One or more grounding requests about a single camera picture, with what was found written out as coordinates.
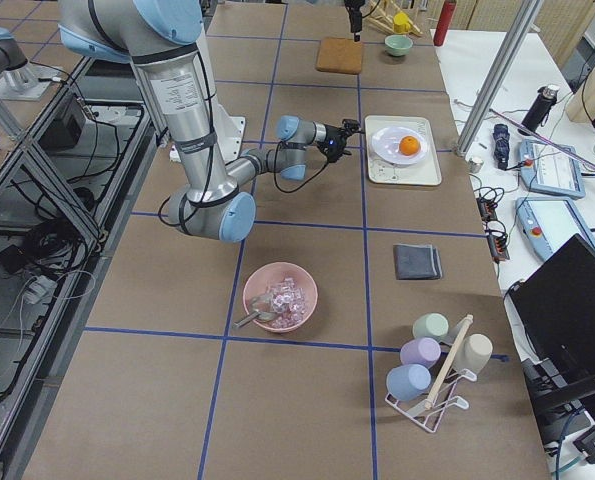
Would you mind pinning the folded grey cloth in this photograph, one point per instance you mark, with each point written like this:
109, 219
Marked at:
417, 262

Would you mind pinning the teach pendant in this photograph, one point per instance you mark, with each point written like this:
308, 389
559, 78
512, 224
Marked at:
550, 171
548, 223

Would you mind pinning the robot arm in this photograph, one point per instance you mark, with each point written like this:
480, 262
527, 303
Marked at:
160, 40

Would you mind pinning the far teach pendant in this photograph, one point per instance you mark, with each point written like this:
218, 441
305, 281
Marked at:
550, 171

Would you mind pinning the blue cup on rack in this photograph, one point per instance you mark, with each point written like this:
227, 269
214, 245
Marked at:
407, 382

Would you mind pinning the red bottle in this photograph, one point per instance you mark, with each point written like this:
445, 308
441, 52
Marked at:
443, 22

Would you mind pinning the clear ice cubes in bowl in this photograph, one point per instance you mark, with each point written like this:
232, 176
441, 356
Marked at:
289, 302

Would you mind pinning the near teach pendant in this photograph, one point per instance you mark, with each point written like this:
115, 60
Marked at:
548, 223

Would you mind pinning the folded dark blue umbrella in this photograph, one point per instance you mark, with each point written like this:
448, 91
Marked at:
501, 139

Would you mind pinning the wooden mug rack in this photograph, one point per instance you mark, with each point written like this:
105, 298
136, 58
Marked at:
380, 14

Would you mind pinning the yellow cup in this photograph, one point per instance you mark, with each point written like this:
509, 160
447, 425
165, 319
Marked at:
401, 23

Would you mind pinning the green bowl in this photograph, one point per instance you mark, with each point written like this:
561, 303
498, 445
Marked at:
398, 45

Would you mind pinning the pink bowl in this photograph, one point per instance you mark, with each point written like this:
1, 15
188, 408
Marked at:
275, 272

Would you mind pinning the wooden cutting board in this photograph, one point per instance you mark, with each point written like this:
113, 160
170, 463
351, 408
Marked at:
339, 55

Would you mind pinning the beige cup on rack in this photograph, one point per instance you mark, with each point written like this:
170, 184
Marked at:
476, 353

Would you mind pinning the black laptop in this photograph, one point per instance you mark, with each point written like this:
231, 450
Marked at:
557, 308

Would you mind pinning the white wire cup rack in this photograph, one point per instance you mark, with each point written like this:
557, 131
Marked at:
428, 409

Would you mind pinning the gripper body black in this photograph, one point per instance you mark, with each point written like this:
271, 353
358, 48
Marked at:
353, 14
332, 136

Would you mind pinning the green cup on rack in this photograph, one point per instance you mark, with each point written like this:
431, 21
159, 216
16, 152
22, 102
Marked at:
431, 325

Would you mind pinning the white round plate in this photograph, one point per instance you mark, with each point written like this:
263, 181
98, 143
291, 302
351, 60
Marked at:
385, 142

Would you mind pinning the black thermos bottle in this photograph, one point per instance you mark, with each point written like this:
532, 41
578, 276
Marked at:
546, 98

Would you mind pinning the lilac cup on rack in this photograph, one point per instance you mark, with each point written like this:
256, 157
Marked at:
424, 351

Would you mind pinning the cream bear print tray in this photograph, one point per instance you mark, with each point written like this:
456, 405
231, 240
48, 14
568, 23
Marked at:
425, 173

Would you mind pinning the orange mandarin fruit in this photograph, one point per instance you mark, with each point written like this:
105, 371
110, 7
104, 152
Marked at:
409, 145

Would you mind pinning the aluminium frame post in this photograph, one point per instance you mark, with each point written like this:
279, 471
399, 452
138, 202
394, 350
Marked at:
502, 62

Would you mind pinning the metal scoop in bowl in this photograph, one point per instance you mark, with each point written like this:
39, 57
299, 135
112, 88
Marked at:
260, 309

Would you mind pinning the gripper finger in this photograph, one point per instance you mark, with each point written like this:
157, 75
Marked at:
358, 27
353, 26
352, 127

